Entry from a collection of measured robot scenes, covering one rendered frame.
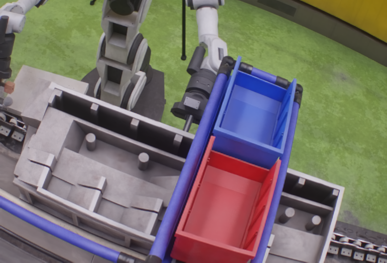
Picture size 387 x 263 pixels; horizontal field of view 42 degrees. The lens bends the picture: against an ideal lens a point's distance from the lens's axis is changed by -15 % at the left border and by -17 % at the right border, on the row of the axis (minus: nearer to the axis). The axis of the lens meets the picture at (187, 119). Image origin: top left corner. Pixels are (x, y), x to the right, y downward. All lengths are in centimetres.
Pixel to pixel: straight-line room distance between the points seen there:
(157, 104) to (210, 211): 158
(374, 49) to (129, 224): 268
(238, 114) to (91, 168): 46
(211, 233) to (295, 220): 56
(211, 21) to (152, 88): 107
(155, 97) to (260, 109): 134
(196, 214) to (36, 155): 59
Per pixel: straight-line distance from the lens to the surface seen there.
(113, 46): 237
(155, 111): 284
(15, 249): 177
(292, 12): 384
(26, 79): 209
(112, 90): 263
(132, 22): 222
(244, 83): 161
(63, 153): 173
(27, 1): 194
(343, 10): 375
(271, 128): 157
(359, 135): 341
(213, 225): 132
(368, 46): 392
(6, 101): 201
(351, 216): 305
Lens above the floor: 237
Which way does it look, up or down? 51 degrees down
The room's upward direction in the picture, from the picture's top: 17 degrees clockwise
